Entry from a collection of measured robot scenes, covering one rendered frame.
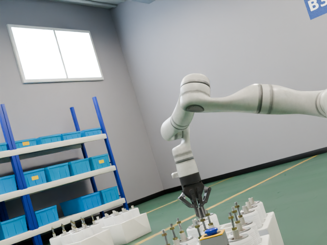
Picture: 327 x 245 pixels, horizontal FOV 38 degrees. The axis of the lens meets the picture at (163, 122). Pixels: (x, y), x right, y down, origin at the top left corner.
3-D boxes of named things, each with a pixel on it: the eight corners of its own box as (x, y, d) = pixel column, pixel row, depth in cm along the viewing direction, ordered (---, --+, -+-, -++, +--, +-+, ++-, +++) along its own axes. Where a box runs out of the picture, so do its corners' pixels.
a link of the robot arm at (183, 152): (194, 157, 180) (173, 164, 177) (183, 118, 181) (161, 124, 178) (201, 156, 173) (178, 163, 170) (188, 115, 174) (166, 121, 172)
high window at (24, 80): (104, 79, 916) (90, 30, 925) (24, 82, 761) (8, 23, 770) (101, 80, 921) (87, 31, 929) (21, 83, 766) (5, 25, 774)
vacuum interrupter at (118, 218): (118, 235, 431) (112, 212, 433) (129, 232, 431) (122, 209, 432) (117, 237, 422) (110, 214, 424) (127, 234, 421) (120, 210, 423)
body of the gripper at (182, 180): (180, 175, 170) (188, 201, 169) (202, 168, 172) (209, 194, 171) (174, 176, 177) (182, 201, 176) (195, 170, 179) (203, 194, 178)
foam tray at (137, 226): (151, 231, 448) (146, 212, 449) (126, 243, 415) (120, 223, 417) (120, 237, 469) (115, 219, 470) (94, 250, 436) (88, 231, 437)
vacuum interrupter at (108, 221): (119, 235, 430) (113, 212, 432) (109, 238, 426) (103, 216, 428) (117, 235, 439) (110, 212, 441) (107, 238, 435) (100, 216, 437)
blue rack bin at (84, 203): (63, 217, 719) (59, 203, 721) (81, 210, 750) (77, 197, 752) (85, 211, 690) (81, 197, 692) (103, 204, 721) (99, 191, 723)
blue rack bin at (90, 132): (64, 145, 764) (62, 138, 765) (81, 142, 795) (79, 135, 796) (85, 136, 736) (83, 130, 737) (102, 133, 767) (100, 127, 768)
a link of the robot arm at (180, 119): (168, 105, 169) (167, 127, 165) (184, 68, 144) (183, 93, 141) (193, 108, 170) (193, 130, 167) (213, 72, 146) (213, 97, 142)
